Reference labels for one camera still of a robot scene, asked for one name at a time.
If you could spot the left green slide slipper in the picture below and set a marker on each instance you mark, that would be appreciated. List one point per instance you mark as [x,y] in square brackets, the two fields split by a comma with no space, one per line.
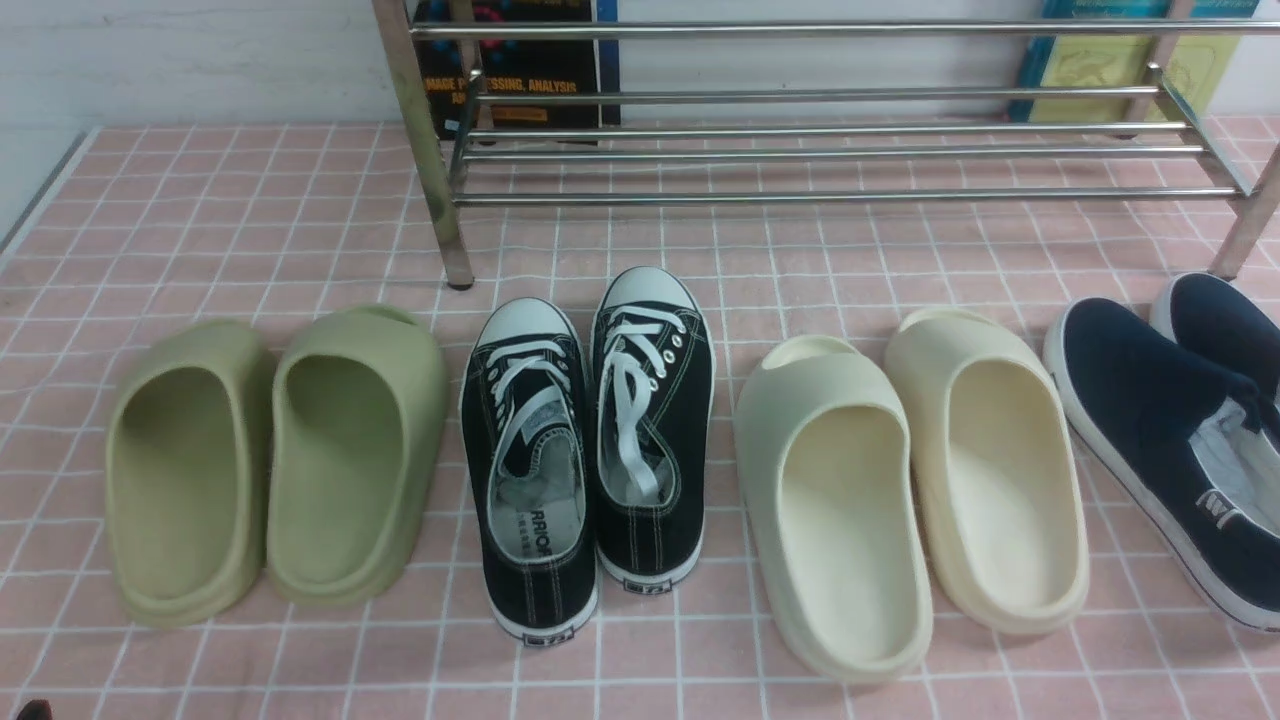
[187,458]

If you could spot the black image processing book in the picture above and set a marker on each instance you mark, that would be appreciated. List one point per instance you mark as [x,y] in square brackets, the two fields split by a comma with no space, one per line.
[527,67]

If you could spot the right cream slide slipper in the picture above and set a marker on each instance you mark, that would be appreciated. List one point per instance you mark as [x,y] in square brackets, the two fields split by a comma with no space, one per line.
[994,468]

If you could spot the right green slide slipper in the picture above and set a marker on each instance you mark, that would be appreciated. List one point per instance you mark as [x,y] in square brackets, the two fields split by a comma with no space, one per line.
[359,403]

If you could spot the steel shoe rack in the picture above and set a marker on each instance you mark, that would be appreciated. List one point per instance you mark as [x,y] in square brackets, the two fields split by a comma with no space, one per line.
[1160,124]

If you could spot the navy slip-on shoe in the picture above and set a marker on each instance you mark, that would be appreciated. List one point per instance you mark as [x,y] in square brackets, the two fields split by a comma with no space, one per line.
[1209,317]
[1194,445]

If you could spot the pink grid tablecloth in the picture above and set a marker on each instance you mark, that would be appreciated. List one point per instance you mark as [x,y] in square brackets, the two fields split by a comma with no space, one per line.
[150,228]

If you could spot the teal yellow book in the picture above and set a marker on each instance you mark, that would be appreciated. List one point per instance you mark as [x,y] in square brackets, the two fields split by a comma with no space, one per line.
[1195,68]

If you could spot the black canvas sneaker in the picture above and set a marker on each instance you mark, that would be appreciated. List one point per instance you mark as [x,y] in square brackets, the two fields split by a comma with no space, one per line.
[523,413]
[653,368]

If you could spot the cream slide slipper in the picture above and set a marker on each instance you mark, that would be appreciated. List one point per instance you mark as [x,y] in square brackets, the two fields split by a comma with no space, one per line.
[823,448]
[994,468]

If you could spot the left cream slide slipper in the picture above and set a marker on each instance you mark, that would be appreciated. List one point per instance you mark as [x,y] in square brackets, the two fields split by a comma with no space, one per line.
[823,448]

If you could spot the green slide slipper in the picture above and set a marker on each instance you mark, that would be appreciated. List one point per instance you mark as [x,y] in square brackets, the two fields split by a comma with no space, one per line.
[359,403]
[187,458]

